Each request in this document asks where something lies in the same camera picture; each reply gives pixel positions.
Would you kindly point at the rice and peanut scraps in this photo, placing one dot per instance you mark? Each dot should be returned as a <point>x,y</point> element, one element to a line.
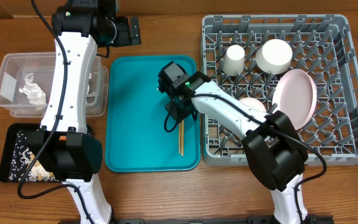
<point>21,159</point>

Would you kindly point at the wooden chopstick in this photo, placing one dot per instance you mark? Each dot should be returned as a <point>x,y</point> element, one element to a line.
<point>182,137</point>

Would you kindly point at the pink plate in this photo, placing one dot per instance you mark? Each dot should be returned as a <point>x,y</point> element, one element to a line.
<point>296,96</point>

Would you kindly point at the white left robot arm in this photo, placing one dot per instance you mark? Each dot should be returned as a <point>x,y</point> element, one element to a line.
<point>79,29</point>

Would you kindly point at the teal plastic tray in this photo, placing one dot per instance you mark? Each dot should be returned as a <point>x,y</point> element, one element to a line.
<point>136,118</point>

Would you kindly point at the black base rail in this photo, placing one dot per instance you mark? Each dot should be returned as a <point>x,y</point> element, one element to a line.
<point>264,219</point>

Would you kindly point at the clear plastic waste bin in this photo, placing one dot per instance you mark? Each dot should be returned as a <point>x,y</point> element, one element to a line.
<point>38,67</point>

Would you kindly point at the black waste tray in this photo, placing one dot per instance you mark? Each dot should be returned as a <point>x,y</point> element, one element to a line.
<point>5,149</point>

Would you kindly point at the cream plastic cup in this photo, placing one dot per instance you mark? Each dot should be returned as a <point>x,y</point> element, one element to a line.
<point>234,60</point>

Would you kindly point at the cream bowl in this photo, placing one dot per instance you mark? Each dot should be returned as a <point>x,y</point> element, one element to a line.
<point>274,56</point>

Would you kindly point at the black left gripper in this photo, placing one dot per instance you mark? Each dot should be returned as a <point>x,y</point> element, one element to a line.
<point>124,37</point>

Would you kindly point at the foil wrapper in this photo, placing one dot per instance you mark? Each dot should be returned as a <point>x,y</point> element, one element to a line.
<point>34,93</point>

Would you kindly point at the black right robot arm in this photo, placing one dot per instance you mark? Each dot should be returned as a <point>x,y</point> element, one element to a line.
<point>275,154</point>

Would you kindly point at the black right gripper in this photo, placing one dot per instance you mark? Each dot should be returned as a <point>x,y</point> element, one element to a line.
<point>177,107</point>

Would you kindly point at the small pink bowl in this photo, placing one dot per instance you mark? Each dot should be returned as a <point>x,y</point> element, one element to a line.
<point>253,103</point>

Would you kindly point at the grey dishwasher rack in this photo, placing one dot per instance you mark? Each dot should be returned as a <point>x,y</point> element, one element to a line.
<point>322,46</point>

